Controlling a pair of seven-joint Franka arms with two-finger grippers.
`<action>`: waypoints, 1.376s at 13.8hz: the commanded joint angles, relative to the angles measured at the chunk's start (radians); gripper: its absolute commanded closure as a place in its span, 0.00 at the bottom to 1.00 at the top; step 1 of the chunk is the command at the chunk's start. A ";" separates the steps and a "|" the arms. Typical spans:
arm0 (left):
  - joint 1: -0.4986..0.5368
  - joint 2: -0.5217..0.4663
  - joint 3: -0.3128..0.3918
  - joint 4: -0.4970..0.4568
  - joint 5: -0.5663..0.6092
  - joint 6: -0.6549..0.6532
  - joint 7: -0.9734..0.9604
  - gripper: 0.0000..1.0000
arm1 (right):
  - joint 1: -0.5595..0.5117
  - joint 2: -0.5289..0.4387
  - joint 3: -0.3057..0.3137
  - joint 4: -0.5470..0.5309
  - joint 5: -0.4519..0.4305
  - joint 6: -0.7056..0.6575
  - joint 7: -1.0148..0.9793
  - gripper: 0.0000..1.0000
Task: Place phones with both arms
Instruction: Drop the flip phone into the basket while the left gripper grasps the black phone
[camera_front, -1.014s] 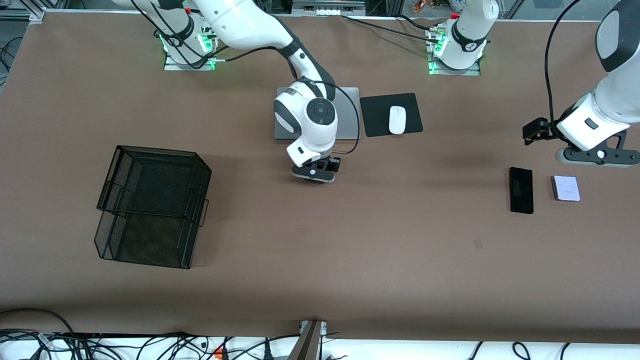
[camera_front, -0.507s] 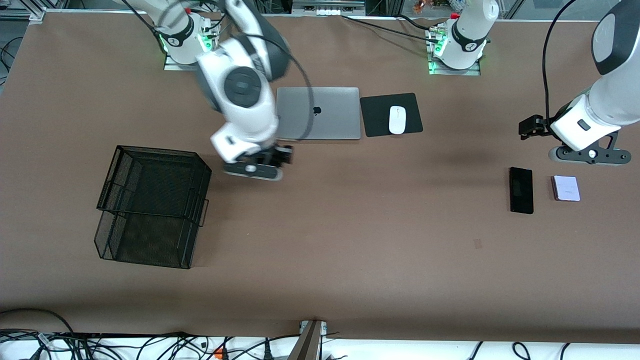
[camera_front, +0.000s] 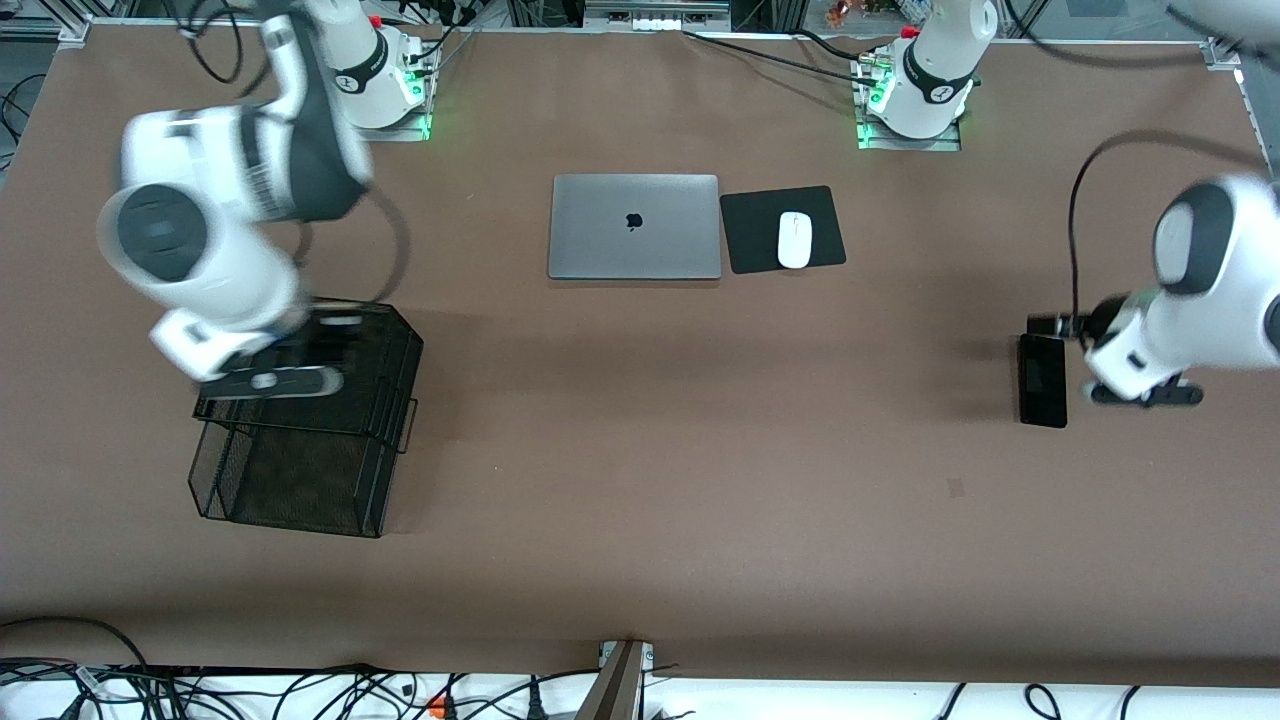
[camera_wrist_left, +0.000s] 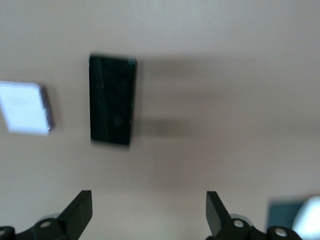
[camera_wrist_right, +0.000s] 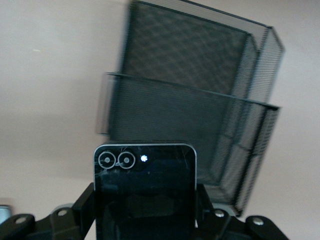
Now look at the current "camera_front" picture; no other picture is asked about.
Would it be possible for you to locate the black side cable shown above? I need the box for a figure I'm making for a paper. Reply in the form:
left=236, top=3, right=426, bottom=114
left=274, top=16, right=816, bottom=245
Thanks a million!
left=0, top=72, right=36, bottom=151

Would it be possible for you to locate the white power strip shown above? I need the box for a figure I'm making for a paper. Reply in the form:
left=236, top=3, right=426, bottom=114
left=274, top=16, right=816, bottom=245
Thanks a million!
left=585, top=0, right=733, bottom=31

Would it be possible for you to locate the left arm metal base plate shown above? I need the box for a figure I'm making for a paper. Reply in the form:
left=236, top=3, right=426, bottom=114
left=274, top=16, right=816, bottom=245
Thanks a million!
left=858, top=112, right=963, bottom=153

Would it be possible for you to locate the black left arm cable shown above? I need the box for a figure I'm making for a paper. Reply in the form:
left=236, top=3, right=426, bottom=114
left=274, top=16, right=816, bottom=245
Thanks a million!
left=1066, top=128, right=1280, bottom=321

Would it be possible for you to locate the black slab smartphone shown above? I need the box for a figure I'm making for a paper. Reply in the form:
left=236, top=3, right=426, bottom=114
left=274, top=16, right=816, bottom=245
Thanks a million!
left=1018, top=335, right=1069, bottom=429

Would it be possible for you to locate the aluminium frame post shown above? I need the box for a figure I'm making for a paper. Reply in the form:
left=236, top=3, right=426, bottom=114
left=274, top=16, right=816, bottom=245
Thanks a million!
left=1205, top=38, right=1280, bottom=181

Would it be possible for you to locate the long black table cable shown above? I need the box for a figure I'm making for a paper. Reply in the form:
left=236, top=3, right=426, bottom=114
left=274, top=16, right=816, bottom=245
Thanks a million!
left=683, top=30, right=881, bottom=81

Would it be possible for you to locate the black mesh two-tier organizer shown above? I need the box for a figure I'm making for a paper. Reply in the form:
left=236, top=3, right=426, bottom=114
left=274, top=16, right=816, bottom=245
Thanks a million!
left=188, top=298, right=424, bottom=539

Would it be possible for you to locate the silver closed laptop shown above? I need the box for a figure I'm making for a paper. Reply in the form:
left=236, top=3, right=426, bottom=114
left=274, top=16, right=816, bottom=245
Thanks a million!
left=548, top=174, right=723, bottom=281

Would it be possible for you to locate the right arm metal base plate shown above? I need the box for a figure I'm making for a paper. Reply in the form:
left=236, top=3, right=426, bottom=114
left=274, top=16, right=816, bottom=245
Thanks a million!
left=328, top=95, right=433, bottom=143

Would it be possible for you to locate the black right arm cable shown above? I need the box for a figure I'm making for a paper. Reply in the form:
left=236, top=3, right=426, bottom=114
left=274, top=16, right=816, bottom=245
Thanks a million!
left=180, top=0, right=412, bottom=306

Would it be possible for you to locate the black mouse pad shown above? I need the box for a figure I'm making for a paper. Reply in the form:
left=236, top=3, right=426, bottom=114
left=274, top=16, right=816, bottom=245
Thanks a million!
left=720, top=185, right=848, bottom=275

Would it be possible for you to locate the short black table cable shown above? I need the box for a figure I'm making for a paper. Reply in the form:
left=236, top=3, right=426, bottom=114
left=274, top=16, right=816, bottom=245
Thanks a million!
left=795, top=28, right=886, bottom=63

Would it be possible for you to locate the aluminium frame corner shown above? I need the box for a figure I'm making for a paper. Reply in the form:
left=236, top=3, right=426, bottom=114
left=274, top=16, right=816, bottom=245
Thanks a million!
left=0, top=15, right=93, bottom=46

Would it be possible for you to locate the white computer mouse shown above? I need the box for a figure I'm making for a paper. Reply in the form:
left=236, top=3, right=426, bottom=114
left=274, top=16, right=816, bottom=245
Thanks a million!
left=778, top=211, right=813, bottom=270

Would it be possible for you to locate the black looped floor cable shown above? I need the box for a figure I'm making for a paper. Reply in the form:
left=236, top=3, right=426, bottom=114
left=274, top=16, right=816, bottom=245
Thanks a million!
left=0, top=616, right=151, bottom=671

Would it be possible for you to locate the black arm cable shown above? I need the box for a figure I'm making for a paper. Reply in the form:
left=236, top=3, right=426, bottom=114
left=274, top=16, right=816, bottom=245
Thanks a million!
left=1066, top=128, right=1280, bottom=321
left=180, top=0, right=412, bottom=306

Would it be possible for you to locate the aluminium table bracket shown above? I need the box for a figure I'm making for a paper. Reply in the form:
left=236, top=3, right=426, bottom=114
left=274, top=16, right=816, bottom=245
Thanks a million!
left=575, top=640, right=656, bottom=720

